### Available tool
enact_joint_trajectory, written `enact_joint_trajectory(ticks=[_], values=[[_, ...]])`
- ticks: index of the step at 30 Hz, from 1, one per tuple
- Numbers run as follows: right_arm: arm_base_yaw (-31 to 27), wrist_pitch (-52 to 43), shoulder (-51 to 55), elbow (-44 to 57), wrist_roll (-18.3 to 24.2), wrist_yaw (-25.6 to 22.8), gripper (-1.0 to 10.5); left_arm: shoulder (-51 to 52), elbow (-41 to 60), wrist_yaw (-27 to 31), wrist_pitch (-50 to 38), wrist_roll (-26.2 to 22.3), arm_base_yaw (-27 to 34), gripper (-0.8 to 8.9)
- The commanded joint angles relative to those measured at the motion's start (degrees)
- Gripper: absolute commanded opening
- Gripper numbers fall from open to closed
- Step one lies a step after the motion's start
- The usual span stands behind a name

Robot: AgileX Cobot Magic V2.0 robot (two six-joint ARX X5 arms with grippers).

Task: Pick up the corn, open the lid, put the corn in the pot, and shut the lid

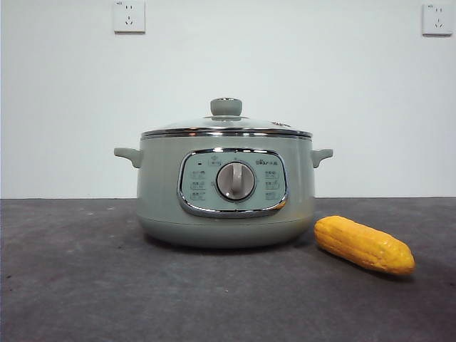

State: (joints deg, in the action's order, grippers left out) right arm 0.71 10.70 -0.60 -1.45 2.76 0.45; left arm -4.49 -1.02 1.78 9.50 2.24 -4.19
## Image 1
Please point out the glass lid with green knob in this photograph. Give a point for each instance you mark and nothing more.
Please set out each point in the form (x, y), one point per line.
(226, 105)

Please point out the yellow corn cob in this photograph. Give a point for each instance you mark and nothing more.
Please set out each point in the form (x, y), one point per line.
(363, 246)

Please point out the pale green electric cooking pot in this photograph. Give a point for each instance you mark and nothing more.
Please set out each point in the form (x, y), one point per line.
(160, 185)

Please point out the white wall socket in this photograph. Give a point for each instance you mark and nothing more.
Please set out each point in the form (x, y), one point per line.
(437, 19)
(129, 16)

